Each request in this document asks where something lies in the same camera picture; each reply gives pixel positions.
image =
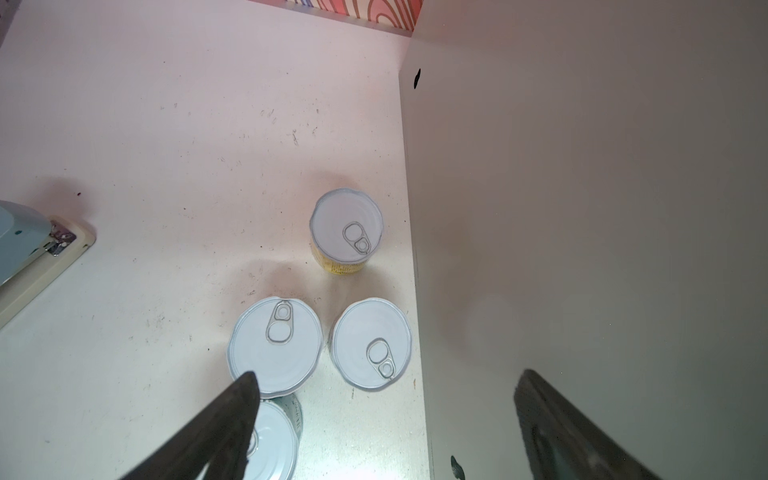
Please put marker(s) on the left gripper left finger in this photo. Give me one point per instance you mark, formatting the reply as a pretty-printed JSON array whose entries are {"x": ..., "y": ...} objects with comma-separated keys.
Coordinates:
[{"x": 214, "y": 444}]

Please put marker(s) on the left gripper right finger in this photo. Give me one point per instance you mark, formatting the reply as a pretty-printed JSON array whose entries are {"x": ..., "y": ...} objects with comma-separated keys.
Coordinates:
[{"x": 562, "y": 443}]

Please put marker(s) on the teal label can front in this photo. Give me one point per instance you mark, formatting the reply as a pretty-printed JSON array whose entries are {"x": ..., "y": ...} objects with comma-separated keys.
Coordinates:
[{"x": 274, "y": 445}]

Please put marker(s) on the teal label can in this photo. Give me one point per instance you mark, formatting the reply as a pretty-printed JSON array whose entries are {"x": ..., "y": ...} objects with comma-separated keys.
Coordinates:
[
  {"x": 274, "y": 445},
  {"x": 279, "y": 340}
]

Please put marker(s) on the teal label can rear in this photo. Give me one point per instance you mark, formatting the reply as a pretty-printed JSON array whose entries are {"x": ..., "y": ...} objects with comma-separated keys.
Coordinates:
[{"x": 279, "y": 340}]

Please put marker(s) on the pink label can left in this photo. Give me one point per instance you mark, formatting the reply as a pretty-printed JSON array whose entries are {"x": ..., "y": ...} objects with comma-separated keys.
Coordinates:
[{"x": 371, "y": 344}]

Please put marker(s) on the yellow label can left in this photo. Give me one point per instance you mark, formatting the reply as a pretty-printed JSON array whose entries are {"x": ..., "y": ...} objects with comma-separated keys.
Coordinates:
[{"x": 346, "y": 229}]

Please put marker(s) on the grey stapler box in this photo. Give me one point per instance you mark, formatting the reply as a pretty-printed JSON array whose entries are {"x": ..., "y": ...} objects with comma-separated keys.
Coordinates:
[{"x": 35, "y": 250}]

